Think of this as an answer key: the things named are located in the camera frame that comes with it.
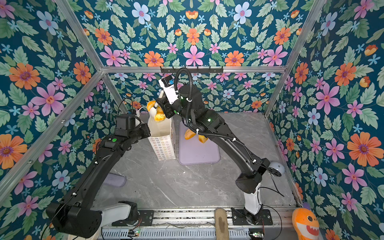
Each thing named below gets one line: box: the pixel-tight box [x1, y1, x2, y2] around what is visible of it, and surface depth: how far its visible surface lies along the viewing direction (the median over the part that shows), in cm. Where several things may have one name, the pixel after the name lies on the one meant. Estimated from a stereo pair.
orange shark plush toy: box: [292, 207, 320, 240], surface depth 66 cm
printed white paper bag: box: [147, 107, 176, 161], surface depth 82 cm
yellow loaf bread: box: [198, 135, 209, 144], surface depth 101 cm
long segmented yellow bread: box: [147, 100, 166, 123], surface depth 70 cm
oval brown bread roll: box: [184, 128, 197, 140], surface depth 104 cm
